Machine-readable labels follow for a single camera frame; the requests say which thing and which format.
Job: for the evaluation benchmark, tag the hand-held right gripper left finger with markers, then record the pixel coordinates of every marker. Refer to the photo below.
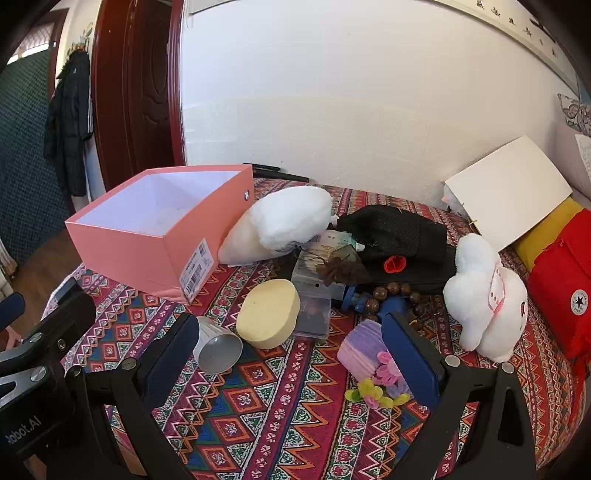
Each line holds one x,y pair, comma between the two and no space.
173,355

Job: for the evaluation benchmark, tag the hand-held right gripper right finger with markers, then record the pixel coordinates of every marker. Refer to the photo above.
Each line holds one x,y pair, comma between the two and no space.
411,360

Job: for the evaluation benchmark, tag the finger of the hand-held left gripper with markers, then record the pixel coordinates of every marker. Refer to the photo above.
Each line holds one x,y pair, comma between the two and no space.
64,318
10,308

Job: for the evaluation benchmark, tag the pink cardboard box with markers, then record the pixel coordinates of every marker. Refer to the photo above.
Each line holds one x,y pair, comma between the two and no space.
129,249

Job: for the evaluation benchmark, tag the red funnel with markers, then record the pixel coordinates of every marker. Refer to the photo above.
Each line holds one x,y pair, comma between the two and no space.
395,264

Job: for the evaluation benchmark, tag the black cloth bag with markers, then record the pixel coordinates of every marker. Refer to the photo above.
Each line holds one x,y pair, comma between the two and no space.
397,230

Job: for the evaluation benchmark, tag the pastel spout pouch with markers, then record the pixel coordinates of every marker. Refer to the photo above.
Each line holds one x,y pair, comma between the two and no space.
334,240

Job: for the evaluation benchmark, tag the pink flower clip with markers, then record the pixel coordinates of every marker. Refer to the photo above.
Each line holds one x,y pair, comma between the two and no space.
387,367

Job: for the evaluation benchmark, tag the white cup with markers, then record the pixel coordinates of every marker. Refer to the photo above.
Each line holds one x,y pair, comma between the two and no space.
217,353

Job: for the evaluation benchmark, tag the yellow flower clip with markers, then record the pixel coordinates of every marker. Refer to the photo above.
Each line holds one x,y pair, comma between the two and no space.
369,390

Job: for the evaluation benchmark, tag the blue plastic toy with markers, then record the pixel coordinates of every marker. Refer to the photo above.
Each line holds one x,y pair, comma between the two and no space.
358,300

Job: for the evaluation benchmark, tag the white plush toy pink tag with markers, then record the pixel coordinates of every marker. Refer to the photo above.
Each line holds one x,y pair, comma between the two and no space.
475,286

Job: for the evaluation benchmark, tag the clear plastic box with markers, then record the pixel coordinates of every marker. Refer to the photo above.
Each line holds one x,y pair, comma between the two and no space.
318,323

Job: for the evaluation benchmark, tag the yellow sponge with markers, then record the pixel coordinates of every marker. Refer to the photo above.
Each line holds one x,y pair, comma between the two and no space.
268,314

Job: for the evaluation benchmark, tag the patterned red blanket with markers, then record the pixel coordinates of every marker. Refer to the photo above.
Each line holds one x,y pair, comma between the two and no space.
277,415

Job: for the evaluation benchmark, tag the green quilted door curtain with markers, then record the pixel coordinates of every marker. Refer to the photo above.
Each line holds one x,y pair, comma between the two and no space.
18,161

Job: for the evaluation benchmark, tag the small white plush doll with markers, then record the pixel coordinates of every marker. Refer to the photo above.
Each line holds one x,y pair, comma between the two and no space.
451,201

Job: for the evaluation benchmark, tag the red bag with star patch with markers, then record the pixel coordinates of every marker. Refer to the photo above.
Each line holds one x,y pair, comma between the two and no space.
563,272

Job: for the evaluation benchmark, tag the white cloud-shaped plush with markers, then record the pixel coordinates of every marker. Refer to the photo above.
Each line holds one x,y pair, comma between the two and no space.
286,217

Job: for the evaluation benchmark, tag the yellow cushion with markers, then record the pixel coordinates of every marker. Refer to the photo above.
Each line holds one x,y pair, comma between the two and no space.
549,230

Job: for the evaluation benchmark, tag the black jacket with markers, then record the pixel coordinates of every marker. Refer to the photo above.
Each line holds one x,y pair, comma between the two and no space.
69,124

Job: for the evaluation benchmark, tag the black rod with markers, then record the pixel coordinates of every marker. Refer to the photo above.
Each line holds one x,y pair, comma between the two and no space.
281,175
261,167

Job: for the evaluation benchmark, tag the dark red wooden door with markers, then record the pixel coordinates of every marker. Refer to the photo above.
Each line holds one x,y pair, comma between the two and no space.
138,92

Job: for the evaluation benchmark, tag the white quilted pillow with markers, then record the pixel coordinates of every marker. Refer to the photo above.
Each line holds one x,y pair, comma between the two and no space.
584,157

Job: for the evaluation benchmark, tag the butterfly patterned pillow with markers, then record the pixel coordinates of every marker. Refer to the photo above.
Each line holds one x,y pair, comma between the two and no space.
577,115

